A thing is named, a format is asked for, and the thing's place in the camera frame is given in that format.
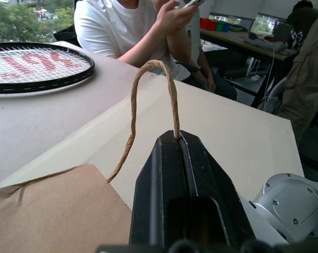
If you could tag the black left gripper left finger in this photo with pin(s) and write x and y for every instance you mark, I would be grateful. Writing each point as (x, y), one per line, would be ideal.
(151, 189)

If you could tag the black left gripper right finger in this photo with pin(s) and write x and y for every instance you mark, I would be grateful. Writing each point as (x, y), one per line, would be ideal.
(206, 179)

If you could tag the brown paper bag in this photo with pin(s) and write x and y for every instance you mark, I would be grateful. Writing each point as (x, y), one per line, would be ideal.
(56, 210)

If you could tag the silver smartphone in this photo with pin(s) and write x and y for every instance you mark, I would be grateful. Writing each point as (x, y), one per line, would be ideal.
(192, 3)

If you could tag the person's left hand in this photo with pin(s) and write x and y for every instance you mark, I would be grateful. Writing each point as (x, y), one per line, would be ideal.
(209, 80)

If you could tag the person's right hand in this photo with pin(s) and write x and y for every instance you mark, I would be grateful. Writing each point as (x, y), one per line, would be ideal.
(174, 18)

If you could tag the white chair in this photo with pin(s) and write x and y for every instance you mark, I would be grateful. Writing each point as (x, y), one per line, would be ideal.
(273, 100)

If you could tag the black wristwatch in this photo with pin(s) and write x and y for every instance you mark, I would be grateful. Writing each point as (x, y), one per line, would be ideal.
(194, 68)

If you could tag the white power strip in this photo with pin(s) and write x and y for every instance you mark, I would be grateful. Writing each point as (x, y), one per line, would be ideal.
(254, 78)

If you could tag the black tennis racket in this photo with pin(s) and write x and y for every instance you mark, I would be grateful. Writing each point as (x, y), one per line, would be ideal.
(91, 69)

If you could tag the person in khaki trousers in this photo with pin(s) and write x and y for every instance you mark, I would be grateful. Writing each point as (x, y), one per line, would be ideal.
(303, 79)

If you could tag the wooden workbench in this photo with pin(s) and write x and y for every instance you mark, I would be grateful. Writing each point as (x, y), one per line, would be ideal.
(235, 39)

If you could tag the grey cloth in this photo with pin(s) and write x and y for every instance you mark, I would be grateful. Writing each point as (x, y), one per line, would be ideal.
(264, 43)

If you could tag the green plastic bin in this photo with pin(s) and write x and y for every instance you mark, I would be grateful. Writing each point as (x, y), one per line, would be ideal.
(222, 25)

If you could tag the red plastic bin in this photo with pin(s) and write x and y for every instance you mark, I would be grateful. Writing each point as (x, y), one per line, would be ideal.
(208, 23)

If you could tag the grey laptop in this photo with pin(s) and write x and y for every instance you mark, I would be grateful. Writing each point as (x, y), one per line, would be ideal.
(282, 31)

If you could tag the person in white t-shirt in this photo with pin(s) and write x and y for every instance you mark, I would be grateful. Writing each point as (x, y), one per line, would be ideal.
(109, 26)

